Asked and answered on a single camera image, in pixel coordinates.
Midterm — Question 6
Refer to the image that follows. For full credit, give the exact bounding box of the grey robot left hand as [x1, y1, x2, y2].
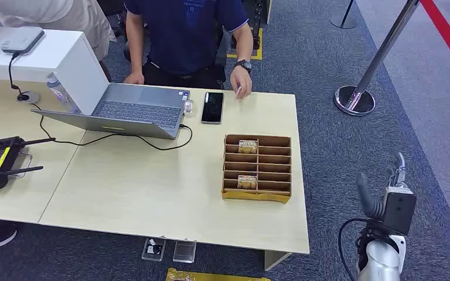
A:
[356, 152, 407, 220]

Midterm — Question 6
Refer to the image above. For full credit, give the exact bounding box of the person's right hand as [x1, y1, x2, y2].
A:
[123, 71, 145, 85]

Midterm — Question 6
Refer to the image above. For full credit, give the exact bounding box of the person's left hand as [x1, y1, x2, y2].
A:
[230, 68, 253, 100]

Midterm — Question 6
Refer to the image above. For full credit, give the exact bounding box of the person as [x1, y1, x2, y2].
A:
[0, 0, 117, 83]
[123, 0, 254, 100]

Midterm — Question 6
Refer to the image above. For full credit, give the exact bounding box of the brown cardboard card organizer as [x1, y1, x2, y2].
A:
[221, 134, 292, 204]

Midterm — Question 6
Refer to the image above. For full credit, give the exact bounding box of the black wristwatch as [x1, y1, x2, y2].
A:
[233, 59, 253, 74]

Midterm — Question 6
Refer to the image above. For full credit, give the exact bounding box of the yellow floor tape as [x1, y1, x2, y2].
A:
[227, 27, 264, 61]

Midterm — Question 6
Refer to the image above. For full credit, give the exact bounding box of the grey laptop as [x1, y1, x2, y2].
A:
[30, 82, 191, 141]

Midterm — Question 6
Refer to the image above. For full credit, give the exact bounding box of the black smartphone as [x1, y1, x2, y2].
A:
[201, 91, 224, 125]

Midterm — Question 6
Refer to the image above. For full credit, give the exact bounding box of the black stand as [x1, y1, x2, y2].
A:
[230, 0, 265, 50]

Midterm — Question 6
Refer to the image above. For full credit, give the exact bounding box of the clear plastic water bottle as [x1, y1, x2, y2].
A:
[46, 73, 81, 114]

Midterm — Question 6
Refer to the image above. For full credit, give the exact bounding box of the white cabinet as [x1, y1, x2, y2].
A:
[0, 26, 110, 116]

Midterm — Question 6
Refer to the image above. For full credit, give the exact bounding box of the pale table leg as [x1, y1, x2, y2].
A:
[264, 250, 292, 272]

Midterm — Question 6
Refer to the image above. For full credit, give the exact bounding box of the grey flat electronic box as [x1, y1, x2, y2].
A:
[0, 26, 45, 55]

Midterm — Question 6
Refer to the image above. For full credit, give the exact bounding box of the clear acrylic stand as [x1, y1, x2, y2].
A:
[141, 237, 167, 262]
[172, 239, 197, 265]

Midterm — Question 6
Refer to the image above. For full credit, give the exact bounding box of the gold flat box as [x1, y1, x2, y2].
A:
[165, 268, 271, 281]

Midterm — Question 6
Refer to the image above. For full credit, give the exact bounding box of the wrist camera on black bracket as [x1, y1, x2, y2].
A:
[381, 187, 418, 237]

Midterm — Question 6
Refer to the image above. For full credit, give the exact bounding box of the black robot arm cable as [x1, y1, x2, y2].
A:
[337, 218, 369, 281]

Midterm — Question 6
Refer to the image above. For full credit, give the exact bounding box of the black laptop power cable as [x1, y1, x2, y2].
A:
[29, 101, 193, 151]

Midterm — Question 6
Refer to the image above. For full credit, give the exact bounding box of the round desk cable grommet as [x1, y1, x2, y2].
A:
[16, 91, 40, 104]

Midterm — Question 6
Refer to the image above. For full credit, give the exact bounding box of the black device cable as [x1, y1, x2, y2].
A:
[7, 52, 27, 98]

